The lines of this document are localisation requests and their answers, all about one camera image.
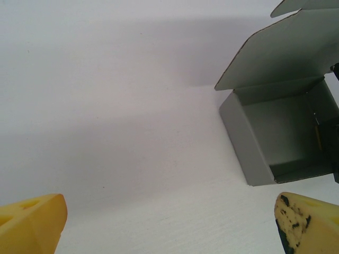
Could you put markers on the grey paper box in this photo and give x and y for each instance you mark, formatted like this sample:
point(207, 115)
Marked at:
point(278, 132)

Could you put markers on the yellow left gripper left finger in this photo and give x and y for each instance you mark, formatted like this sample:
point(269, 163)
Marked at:
point(29, 225)

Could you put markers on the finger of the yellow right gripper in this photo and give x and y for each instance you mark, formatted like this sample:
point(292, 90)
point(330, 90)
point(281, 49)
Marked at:
point(328, 143)
point(335, 70)

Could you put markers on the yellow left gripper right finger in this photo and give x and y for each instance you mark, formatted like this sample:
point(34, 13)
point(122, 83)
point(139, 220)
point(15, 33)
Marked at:
point(310, 227)

